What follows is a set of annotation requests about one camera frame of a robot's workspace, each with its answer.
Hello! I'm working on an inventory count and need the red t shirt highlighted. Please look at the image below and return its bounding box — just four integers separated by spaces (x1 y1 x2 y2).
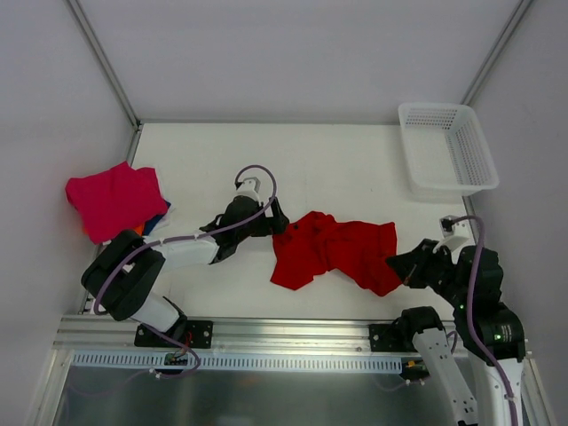
271 211 401 296

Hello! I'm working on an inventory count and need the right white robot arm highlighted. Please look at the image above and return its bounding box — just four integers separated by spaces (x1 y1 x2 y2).
386 239 525 425

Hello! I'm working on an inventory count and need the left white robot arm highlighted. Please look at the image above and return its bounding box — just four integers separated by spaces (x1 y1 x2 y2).
81 195 289 346

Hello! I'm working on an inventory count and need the folded pink t shirt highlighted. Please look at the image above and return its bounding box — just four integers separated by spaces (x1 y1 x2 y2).
65 162 169 244

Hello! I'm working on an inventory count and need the white plastic basket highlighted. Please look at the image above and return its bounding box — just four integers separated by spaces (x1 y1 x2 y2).
398 102 500 201

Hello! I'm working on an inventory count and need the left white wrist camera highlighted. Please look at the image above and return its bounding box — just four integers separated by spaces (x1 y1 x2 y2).
235 177 261 201

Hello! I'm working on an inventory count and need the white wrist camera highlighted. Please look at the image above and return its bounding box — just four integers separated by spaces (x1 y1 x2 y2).
235 177 261 201
433 216 470 253

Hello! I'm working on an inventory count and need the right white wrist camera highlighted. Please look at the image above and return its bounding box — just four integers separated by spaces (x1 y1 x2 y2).
433 216 470 253

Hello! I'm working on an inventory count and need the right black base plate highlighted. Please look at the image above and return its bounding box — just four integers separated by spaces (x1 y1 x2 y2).
368 323 416 353

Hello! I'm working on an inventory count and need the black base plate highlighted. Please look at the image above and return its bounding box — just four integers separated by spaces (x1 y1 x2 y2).
134 317 214 349
368 323 416 353

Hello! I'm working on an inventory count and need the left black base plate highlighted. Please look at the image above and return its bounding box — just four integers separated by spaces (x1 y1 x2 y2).
134 317 214 349

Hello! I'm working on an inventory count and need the aluminium mounting rail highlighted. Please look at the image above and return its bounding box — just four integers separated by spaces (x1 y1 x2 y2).
53 314 403 356

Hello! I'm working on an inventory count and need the white slotted cable duct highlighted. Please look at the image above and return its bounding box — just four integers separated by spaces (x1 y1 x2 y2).
72 351 403 375

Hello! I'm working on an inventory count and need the left aluminium frame post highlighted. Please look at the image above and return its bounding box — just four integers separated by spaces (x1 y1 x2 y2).
65 0 142 131

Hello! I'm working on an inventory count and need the aluminium frame post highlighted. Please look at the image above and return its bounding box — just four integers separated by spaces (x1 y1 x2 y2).
461 0 536 107
65 0 142 131

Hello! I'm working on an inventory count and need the right aluminium frame post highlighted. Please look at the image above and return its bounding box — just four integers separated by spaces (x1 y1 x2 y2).
461 0 536 107

